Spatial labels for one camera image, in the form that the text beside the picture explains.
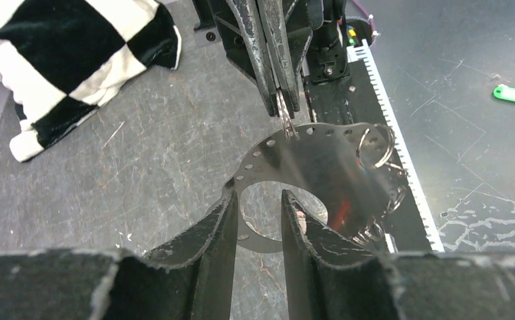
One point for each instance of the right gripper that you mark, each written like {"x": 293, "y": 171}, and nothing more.
{"x": 270, "y": 41}

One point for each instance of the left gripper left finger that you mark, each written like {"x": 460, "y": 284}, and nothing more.
{"x": 188, "y": 277}

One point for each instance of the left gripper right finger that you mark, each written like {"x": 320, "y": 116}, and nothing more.
{"x": 330, "y": 277}

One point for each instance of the large metal keyring plate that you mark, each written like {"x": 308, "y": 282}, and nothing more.
{"x": 333, "y": 163}

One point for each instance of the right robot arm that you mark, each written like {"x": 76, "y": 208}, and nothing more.
{"x": 275, "y": 43}

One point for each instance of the black and white checkered blanket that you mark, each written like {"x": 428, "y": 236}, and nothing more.
{"x": 64, "y": 60}

